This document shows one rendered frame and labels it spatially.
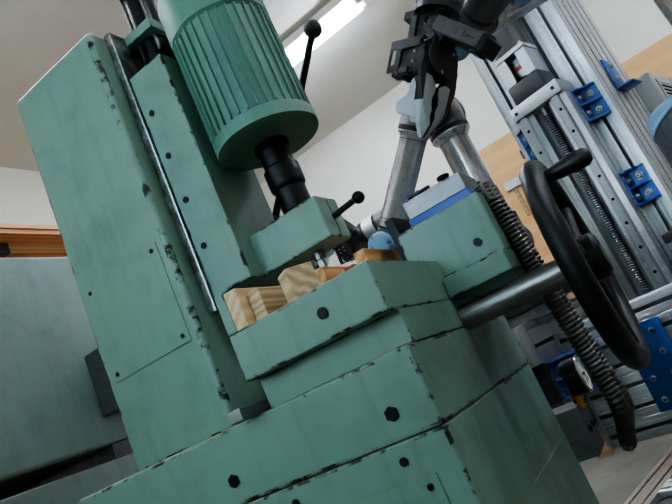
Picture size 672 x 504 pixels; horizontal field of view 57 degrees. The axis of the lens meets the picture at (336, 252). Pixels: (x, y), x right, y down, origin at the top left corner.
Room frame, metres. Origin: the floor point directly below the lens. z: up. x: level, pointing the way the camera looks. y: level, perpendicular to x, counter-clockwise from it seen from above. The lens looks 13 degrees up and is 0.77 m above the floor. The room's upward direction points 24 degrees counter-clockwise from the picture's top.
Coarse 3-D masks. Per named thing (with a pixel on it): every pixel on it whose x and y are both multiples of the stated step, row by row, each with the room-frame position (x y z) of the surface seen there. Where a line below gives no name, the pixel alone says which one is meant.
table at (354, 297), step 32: (512, 256) 0.83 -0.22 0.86; (320, 288) 0.68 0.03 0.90; (352, 288) 0.67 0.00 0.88; (384, 288) 0.67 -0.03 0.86; (416, 288) 0.75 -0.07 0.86; (448, 288) 0.84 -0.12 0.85; (480, 288) 0.88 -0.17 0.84; (288, 320) 0.70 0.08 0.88; (320, 320) 0.69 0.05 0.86; (352, 320) 0.67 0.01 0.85; (256, 352) 0.73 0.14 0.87; (288, 352) 0.71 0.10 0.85
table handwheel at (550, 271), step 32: (544, 192) 0.68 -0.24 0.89; (544, 224) 0.66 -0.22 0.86; (576, 224) 0.83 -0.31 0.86; (576, 256) 0.65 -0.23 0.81; (512, 288) 0.81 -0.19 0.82; (544, 288) 0.80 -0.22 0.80; (576, 288) 0.66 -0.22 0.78; (608, 288) 0.79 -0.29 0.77; (480, 320) 0.84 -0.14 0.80; (608, 320) 0.67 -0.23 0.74; (640, 352) 0.72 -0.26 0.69
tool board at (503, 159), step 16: (656, 48) 3.43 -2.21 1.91; (624, 64) 3.52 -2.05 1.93; (640, 64) 3.49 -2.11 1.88; (656, 64) 3.45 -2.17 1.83; (496, 144) 3.92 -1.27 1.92; (512, 144) 3.88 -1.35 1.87; (496, 160) 3.95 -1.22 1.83; (512, 160) 3.91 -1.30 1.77; (496, 176) 3.97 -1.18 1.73; (512, 176) 3.93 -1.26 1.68; (512, 192) 3.95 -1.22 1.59; (512, 208) 3.97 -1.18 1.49; (528, 208) 3.93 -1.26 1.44; (528, 224) 3.95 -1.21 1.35; (544, 240) 3.93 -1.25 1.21; (544, 256) 3.96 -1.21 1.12
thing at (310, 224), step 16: (304, 208) 0.89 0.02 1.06; (320, 208) 0.88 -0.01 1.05; (336, 208) 0.93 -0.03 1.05; (272, 224) 0.91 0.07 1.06; (288, 224) 0.90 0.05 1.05; (304, 224) 0.89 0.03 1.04; (320, 224) 0.88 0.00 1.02; (336, 224) 0.91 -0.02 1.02; (256, 240) 0.93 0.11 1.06; (272, 240) 0.92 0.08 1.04; (288, 240) 0.91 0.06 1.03; (304, 240) 0.89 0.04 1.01; (320, 240) 0.89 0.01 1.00; (336, 240) 0.92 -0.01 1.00; (256, 256) 0.93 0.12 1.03; (272, 256) 0.92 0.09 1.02; (288, 256) 0.91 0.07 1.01; (304, 256) 0.93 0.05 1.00; (320, 256) 0.92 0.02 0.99; (272, 272) 0.93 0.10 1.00
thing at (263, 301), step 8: (256, 288) 0.74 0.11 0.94; (264, 288) 0.75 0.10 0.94; (272, 288) 0.76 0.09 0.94; (280, 288) 0.78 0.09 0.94; (248, 296) 0.74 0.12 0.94; (256, 296) 0.74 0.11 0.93; (264, 296) 0.74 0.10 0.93; (272, 296) 0.76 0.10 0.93; (280, 296) 0.77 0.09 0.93; (256, 304) 0.74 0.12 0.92; (264, 304) 0.74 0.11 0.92; (272, 304) 0.75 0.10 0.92; (280, 304) 0.77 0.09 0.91; (256, 312) 0.74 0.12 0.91; (264, 312) 0.74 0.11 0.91; (272, 312) 0.74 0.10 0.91
